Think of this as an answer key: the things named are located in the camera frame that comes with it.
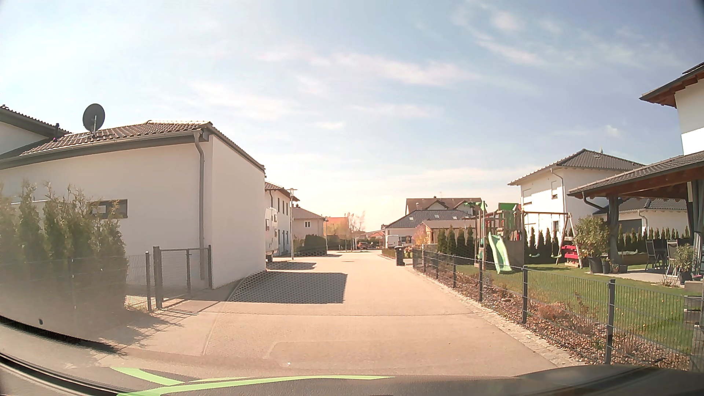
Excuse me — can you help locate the beige house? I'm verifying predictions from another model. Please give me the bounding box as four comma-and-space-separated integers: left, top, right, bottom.
291, 206, 327, 243

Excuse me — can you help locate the house with dark grey roof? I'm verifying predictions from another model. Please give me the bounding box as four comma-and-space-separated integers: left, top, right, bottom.
384, 209, 475, 247

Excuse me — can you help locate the white house with windows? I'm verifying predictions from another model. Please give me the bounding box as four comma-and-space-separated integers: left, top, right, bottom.
264, 181, 300, 256

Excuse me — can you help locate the white camper van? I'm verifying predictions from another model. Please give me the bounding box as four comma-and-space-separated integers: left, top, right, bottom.
264, 207, 279, 261

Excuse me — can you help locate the house with brown roof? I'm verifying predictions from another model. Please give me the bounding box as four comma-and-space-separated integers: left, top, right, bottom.
405, 197, 484, 216

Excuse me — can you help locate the cobbled parking strip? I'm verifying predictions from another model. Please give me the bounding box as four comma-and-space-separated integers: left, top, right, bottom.
228, 261, 348, 305

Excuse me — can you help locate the grey asphalt road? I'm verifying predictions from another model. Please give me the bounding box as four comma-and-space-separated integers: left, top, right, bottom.
93, 251, 556, 380

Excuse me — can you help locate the row of small conifers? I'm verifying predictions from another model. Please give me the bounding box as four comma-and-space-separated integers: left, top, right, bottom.
436, 225, 476, 258

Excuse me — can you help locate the wooden play tower with slide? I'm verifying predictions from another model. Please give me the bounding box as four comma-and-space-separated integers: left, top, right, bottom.
465, 201, 526, 275

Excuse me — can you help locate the white house with tiled roof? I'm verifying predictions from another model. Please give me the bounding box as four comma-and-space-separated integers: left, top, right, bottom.
0, 103, 267, 289

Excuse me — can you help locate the car's own bonnet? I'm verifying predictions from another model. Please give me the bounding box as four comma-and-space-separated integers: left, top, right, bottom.
0, 352, 704, 396

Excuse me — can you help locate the grey metal mesh fence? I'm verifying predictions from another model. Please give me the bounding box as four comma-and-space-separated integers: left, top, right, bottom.
0, 245, 213, 312

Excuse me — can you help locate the gravel bed strip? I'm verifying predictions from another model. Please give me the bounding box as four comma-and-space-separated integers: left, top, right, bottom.
414, 264, 691, 370

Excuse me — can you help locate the white house with dark roof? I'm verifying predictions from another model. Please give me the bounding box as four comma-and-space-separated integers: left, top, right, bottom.
508, 148, 645, 243

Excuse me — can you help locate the dark metal mesh fence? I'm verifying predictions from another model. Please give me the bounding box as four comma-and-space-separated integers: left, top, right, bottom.
412, 247, 704, 370

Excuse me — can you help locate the potted bush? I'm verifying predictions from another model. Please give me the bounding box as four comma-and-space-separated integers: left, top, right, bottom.
573, 216, 610, 274

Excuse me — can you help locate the grass lawn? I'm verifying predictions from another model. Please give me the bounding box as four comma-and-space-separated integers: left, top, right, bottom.
456, 263, 704, 353

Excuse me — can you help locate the row of conifer bushes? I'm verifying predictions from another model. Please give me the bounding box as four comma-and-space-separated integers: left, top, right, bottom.
0, 181, 128, 325

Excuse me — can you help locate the house with wooden carport roof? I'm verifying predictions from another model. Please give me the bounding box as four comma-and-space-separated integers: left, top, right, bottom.
568, 62, 704, 276

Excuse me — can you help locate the lamp post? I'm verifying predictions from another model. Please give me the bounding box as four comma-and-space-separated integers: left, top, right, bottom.
287, 188, 297, 261

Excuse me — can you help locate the wooden swing frame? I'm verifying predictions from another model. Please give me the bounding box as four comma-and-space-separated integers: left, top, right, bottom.
522, 210, 579, 267

